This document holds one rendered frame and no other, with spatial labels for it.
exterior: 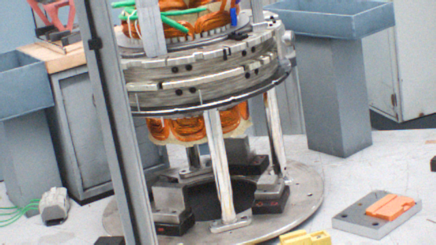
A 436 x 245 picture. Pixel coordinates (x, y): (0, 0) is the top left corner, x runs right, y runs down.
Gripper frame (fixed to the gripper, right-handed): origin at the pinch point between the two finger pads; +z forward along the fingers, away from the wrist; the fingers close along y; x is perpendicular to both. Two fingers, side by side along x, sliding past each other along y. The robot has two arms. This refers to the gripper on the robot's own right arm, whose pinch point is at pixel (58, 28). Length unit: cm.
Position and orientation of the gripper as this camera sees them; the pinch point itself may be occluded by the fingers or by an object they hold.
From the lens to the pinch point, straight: 165.8
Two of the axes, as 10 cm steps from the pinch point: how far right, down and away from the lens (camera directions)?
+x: 8.5, -3.3, 4.2
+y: 5.0, 2.4, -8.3
